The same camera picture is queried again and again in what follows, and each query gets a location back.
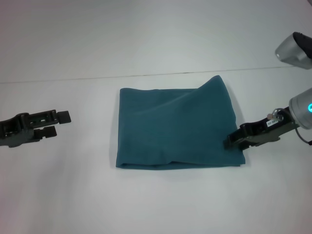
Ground teal t-shirt with FREE print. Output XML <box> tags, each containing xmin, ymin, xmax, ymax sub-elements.
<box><xmin>114</xmin><ymin>75</ymin><xmax>246</xmax><ymax>171</ymax></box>

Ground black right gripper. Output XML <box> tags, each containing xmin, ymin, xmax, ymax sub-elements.
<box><xmin>223</xmin><ymin>108</ymin><xmax>301</xmax><ymax>151</ymax></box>

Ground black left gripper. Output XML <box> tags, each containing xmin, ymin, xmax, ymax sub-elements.
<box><xmin>0</xmin><ymin>109</ymin><xmax>72</xmax><ymax>149</ymax></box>

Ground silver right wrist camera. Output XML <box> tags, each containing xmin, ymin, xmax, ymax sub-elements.
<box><xmin>274</xmin><ymin>31</ymin><xmax>312</xmax><ymax>70</ymax></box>

